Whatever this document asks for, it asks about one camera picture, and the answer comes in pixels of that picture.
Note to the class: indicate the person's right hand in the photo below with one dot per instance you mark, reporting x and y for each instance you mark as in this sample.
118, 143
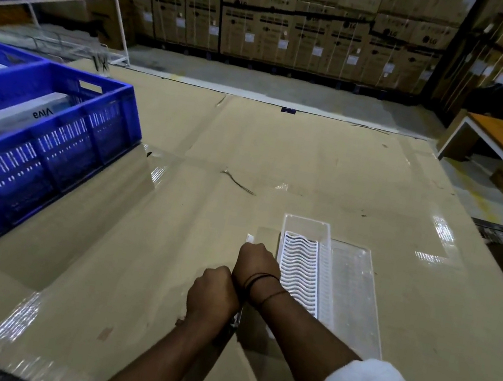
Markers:
256, 266

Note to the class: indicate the person's left hand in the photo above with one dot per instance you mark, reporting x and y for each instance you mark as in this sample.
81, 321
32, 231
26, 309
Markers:
212, 293

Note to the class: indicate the person's left fingers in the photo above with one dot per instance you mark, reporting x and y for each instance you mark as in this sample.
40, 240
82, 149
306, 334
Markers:
214, 271

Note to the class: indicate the person's right fingers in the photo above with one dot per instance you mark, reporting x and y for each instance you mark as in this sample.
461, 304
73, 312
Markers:
256, 248

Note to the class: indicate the large clear plastic tray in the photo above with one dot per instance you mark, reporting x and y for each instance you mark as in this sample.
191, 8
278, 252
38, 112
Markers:
353, 303

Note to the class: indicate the person's left forearm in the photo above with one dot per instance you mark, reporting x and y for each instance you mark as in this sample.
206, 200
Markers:
163, 360

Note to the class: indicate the person's right forearm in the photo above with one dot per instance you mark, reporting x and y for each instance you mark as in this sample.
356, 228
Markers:
299, 334

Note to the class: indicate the black thread wristband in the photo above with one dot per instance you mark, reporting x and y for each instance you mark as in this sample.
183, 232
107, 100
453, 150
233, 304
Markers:
261, 283

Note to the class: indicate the white wavy grid insert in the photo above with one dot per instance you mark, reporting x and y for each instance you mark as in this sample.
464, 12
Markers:
299, 270

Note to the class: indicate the narrow clear plastic tray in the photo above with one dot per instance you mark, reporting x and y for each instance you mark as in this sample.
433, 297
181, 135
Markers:
309, 237

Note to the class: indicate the brown cardboard sheet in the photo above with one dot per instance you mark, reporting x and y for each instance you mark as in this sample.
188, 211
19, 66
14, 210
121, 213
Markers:
252, 188

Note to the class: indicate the large blue plastic crate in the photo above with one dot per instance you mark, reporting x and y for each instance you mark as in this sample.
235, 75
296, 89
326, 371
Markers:
40, 150

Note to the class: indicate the stack of brown cardboard boxes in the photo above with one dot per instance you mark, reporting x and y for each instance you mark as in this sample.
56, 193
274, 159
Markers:
282, 14

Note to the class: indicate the white cardboard product box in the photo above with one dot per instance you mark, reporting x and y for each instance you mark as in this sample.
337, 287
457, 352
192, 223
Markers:
4, 118

